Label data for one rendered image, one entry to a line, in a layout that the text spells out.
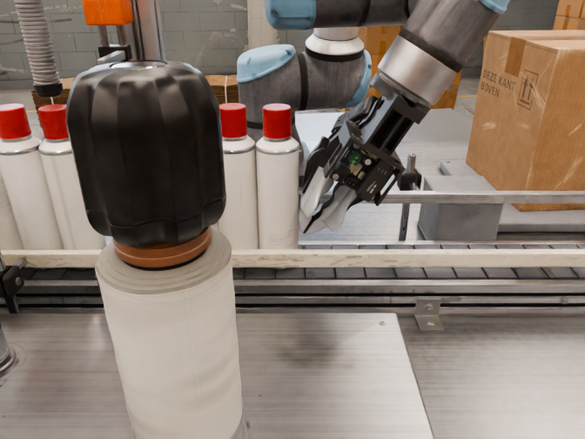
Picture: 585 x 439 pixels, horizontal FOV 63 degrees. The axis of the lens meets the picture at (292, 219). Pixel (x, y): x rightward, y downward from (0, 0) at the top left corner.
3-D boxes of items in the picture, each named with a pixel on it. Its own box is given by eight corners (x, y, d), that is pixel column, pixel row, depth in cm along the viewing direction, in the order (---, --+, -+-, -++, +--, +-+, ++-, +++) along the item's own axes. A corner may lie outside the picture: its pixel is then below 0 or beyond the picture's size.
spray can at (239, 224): (216, 267, 62) (203, 111, 53) (225, 246, 67) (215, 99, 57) (256, 270, 62) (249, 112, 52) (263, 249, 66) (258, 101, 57)
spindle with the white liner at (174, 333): (120, 497, 35) (10, 82, 21) (151, 400, 43) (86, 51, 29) (242, 496, 35) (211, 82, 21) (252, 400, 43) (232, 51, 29)
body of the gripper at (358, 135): (318, 181, 52) (382, 82, 47) (314, 153, 59) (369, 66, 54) (376, 212, 53) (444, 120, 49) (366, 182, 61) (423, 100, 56)
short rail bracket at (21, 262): (3, 340, 57) (-29, 254, 52) (28, 307, 63) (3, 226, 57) (30, 340, 57) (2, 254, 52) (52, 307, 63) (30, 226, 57)
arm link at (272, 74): (236, 109, 105) (231, 43, 98) (296, 104, 107) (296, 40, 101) (241, 124, 94) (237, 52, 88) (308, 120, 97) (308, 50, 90)
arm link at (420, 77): (391, 30, 53) (450, 69, 55) (368, 68, 55) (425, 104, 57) (406, 39, 46) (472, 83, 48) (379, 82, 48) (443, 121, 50)
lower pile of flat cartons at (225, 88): (178, 107, 480) (176, 85, 470) (184, 95, 528) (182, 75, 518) (243, 105, 485) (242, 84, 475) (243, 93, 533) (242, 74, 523)
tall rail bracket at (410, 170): (398, 274, 70) (411, 168, 62) (388, 249, 76) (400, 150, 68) (420, 274, 70) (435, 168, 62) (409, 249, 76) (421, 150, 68)
